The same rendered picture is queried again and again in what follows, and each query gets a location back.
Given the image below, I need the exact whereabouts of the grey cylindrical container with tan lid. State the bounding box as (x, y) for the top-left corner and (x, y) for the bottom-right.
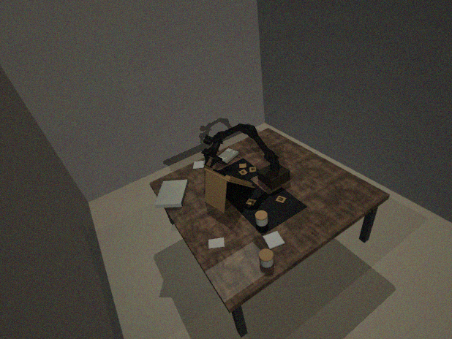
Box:
(255, 210), (268, 226)
(259, 248), (274, 268)

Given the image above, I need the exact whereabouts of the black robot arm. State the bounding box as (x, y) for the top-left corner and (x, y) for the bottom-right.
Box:
(203, 123), (281, 172)

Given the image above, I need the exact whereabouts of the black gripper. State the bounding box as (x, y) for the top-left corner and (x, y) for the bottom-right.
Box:
(201, 146), (222, 167)

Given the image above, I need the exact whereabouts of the tan a-frame board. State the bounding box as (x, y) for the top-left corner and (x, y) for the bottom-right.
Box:
(204, 168), (255, 213)

